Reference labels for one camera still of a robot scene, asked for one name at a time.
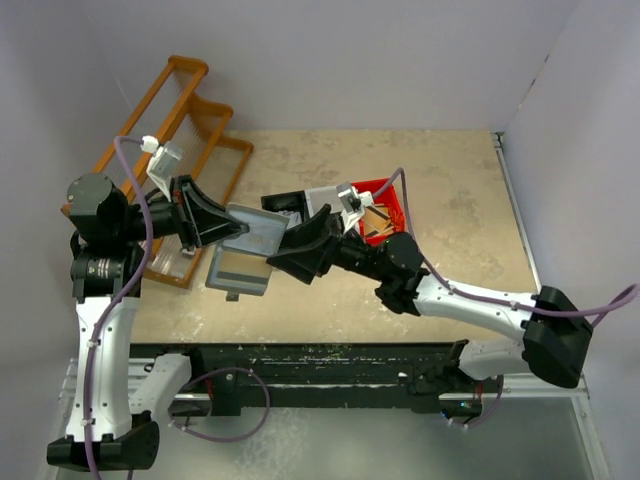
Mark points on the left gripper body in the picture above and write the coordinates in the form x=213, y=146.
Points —
x=185, y=232

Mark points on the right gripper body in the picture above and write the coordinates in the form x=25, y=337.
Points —
x=335, y=248

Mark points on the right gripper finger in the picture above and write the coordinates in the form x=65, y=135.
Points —
x=303, y=264
x=309, y=236

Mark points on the grey card holder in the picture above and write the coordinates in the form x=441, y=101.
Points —
x=266, y=230

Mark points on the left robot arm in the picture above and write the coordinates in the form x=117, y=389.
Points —
x=112, y=428

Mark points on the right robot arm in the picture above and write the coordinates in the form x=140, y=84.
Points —
x=541, y=333

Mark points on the gold cards in red bin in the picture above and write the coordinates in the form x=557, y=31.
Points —
x=377, y=221

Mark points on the gold card in holder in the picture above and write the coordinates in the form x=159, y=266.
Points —
x=243, y=271

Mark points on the white plastic bin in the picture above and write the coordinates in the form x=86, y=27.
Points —
x=316, y=198

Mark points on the black plastic bin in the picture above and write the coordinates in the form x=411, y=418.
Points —
x=294, y=201

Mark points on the red plastic bin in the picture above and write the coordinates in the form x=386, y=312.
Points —
x=390, y=199

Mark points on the orange wooden rack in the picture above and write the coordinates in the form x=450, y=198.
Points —
x=142, y=193

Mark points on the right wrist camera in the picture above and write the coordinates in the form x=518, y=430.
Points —
x=354, y=204

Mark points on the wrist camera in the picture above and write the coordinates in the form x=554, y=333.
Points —
x=164, y=160
x=354, y=204

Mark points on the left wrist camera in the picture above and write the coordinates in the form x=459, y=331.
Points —
x=164, y=160

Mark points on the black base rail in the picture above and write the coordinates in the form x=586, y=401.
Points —
x=421, y=377

